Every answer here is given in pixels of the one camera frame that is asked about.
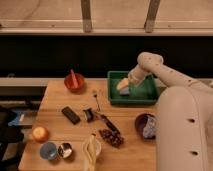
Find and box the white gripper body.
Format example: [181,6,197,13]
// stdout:
[128,65,148,86]

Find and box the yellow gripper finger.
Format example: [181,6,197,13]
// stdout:
[116,78,129,91]

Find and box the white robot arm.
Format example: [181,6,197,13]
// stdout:
[117,52,213,171]

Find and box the green plastic tray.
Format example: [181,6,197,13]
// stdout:
[107,71,159,105]

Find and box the metal fork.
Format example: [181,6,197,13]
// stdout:
[92,90,101,112]

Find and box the purple bowl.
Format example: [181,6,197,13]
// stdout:
[135,113,156,140]

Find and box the small black clip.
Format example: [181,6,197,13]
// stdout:
[83,108,94,123]

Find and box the red utensil in bowl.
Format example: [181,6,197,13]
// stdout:
[71,69,78,88]

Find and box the crumpled blue cloth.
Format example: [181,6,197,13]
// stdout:
[143,116,156,139]

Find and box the red bowl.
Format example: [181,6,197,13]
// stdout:
[64,73,85,92]

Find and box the dark red grape bunch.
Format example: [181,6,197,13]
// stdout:
[99,129,124,148]

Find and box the black rectangular block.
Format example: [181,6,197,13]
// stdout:
[62,107,80,124]

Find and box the peeled banana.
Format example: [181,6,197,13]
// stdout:
[82,134,101,171]

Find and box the small metal cup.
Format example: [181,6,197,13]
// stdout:
[58,143,73,158]

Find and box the red apple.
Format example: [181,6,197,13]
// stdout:
[32,126,49,142]

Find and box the blue cup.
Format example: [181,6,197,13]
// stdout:
[40,142,57,160]

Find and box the black handled knife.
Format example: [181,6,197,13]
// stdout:
[95,112,120,134]

